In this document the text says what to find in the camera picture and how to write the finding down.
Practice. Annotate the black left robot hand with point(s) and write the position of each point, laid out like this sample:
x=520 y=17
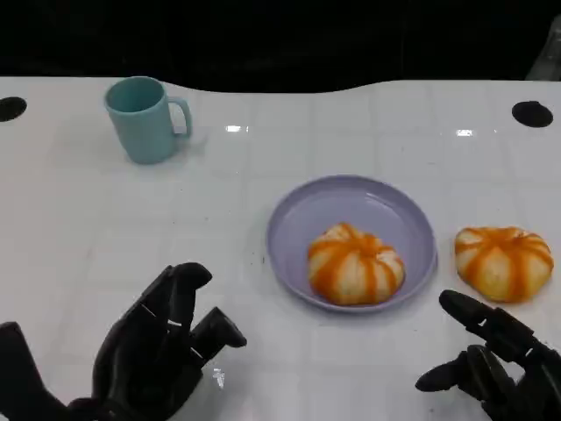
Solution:
x=140 y=364

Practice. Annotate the lilac plate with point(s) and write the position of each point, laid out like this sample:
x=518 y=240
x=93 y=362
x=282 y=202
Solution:
x=350 y=206

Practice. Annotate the black curtain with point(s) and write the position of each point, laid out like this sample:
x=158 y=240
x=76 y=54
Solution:
x=263 y=39

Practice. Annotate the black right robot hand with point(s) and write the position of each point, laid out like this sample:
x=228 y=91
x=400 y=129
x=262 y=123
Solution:
x=539 y=377

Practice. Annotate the pale green mug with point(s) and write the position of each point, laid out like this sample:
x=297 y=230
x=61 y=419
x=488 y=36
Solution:
x=140 y=131

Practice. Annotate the grey background equipment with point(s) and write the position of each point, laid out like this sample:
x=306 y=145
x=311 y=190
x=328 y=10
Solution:
x=548 y=52

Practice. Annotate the orange white toy bread roll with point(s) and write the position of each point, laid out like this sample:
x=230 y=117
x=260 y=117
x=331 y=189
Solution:
x=355 y=267
x=504 y=267

